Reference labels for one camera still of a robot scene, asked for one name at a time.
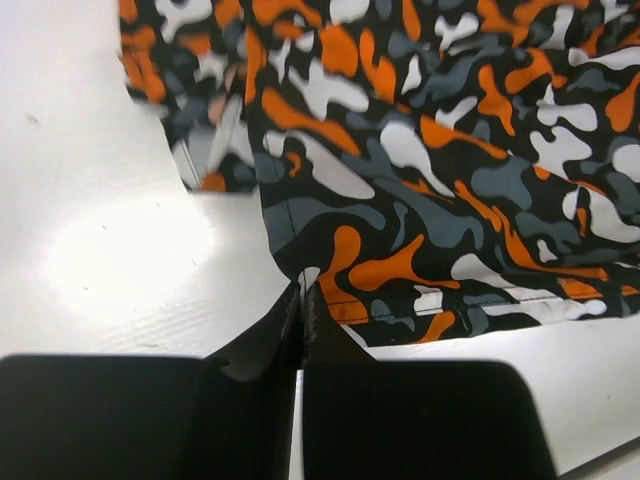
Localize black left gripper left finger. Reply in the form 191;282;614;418
1;286;299;479

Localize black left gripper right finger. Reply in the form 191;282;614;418
301;285;557;479

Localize orange camouflage shorts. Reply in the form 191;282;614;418
119;1;639;346

